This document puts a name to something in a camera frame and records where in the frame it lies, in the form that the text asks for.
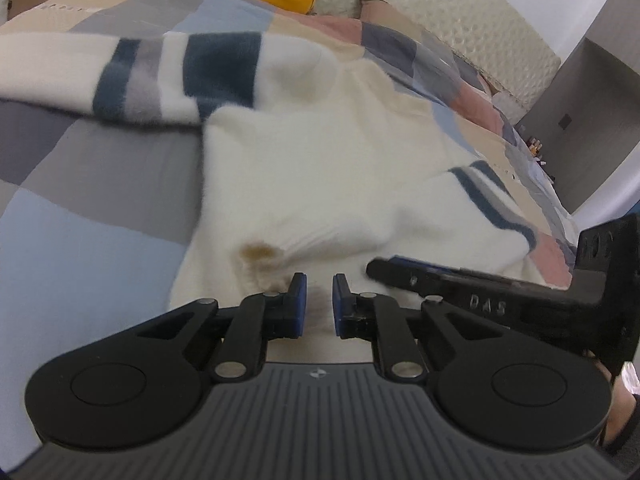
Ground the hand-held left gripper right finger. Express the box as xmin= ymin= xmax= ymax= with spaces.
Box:
xmin=332 ymin=273 xmax=503 ymax=383

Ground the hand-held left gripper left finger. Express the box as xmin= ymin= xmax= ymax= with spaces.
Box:
xmin=135 ymin=272 xmax=307 ymax=383

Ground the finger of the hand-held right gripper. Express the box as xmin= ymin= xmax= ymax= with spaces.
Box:
xmin=366 ymin=256 xmax=467 ymax=298

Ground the cream sweater with navy stripes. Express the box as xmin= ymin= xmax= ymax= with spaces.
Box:
xmin=0 ymin=32 xmax=539 ymax=366

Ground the person's right hand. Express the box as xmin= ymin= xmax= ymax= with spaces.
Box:
xmin=597 ymin=357 xmax=640 ymax=458

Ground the checkered patchwork quilt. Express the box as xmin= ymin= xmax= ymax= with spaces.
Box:
xmin=0 ymin=0 xmax=581 ymax=461

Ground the cream quilted headboard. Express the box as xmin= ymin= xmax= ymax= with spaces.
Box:
xmin=310 ymin=0 xmax=562 ymax=111

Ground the grey wall niche shelf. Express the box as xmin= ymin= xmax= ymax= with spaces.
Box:
xmin=517 ymin=0 xmax=640 ymax=216

